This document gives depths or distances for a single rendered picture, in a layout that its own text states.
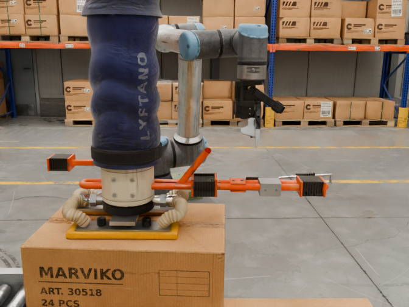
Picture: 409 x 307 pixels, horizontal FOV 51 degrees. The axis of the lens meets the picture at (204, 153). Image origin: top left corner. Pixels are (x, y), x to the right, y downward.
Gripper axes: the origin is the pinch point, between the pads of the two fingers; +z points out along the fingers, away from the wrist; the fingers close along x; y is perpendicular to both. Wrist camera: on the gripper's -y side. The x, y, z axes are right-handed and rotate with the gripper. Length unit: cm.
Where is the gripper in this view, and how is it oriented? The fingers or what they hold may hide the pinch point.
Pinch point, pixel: (255, 142)
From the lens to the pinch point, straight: 139.4
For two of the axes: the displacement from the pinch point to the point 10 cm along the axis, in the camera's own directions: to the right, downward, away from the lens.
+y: -10.0, -0.1, 0.0
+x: -0.1, 2.4, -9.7
